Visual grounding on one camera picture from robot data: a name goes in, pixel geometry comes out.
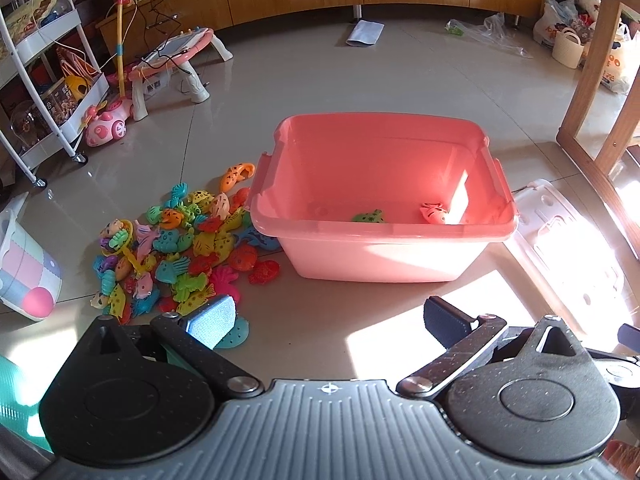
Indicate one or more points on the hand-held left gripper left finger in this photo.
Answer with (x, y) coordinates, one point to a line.
(210, 321)

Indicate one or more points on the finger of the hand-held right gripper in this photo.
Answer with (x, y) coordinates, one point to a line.
(617, 375)

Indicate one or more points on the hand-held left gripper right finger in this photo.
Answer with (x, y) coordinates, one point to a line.
(445, 320)

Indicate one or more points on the pile of colourful toy fish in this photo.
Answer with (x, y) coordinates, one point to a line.
(170, 250)

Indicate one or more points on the pink plastic storage bin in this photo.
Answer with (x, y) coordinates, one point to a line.
(380, 260)

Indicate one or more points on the teal perforated plastic disc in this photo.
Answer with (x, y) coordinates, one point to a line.
(235, 334)

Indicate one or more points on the orange toy fish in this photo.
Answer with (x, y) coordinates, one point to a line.
(434, 212)

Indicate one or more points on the green spotted toy fish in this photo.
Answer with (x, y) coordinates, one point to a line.
(369, 217)

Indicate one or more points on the clear plastic bin lid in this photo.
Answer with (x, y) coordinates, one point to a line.
(550, 220)

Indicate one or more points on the pink ball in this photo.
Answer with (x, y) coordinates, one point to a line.
(38, 304)

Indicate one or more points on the pastel patchwork bucket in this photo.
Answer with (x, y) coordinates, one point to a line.
(20, 260)

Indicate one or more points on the pink push toy with stick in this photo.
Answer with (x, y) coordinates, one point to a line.
(107, 127)

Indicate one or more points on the pink toy drawing table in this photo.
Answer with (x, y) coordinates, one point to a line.
(185, 50)

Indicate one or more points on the clear plastic bag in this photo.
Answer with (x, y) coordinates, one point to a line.
(495, 32)

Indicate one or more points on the white woven basket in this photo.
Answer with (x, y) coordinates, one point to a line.
(568, 50)

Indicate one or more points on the grey paper sheet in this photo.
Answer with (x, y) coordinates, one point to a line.
(365, 32)

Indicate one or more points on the white printed plastic bag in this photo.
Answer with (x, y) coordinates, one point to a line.
(550, 20)
(616, 65)

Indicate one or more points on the white rolling cart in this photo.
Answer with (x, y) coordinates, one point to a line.
(30, 55)

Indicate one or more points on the wooden chair frame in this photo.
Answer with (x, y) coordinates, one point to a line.
(582, 70)

